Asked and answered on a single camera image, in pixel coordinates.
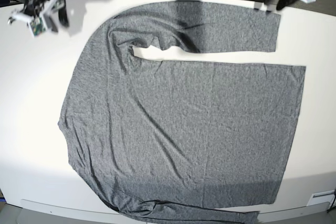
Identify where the grey long-sleeve T-shirt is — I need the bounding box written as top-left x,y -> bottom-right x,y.
58,1 -> 306,223

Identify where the white label plate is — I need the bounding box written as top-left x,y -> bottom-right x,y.
307,190 -> 335,206

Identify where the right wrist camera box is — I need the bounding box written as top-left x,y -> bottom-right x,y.
28,17 -> 48,37

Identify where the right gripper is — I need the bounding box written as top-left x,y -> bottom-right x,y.
8,0 -> 69,33

